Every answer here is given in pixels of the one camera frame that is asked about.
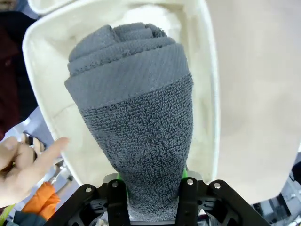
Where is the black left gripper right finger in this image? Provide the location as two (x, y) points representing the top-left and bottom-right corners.
(176, 166), (265, 226)

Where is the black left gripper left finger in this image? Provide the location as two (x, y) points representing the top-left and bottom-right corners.
(44, 173), (131, 226)

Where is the grey towel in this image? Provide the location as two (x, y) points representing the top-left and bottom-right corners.
(63, 22), (195, 223)

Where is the white towel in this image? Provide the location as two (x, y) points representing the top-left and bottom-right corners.
(122, 6), (182, 44)

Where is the person's bare hand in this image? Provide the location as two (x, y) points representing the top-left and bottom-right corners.
(0, 136), (70, 208)

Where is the metal chair base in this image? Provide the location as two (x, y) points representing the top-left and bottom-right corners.
(50, 160), (74, 186)

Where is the orange fabric item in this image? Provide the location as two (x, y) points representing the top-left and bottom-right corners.
(21, 181), (61, 221)

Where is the person's dark red garment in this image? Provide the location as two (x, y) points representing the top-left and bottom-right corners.
(0, 11), (40, 142)

